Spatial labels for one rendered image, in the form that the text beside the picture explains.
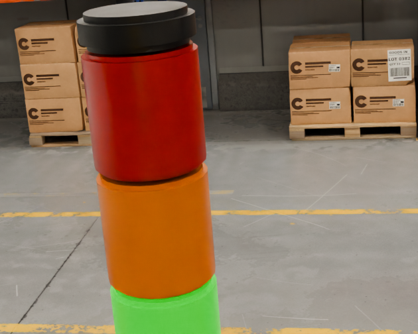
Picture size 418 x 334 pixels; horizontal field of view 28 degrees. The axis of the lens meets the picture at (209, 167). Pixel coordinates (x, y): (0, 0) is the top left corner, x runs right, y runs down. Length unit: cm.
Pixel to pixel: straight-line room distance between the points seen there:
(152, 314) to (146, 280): 2
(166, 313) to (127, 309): 2
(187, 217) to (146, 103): 5
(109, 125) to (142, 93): 2
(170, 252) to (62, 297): 507
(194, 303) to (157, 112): 9
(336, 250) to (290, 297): 74
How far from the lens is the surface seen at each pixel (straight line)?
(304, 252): 572
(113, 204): 36
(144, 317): 38
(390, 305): 505
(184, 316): 38
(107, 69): 34
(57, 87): 854
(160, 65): 34
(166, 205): 35
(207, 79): 943
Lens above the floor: 239
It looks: 18 degrees down
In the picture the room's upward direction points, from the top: 5 degrees counter-clockwise
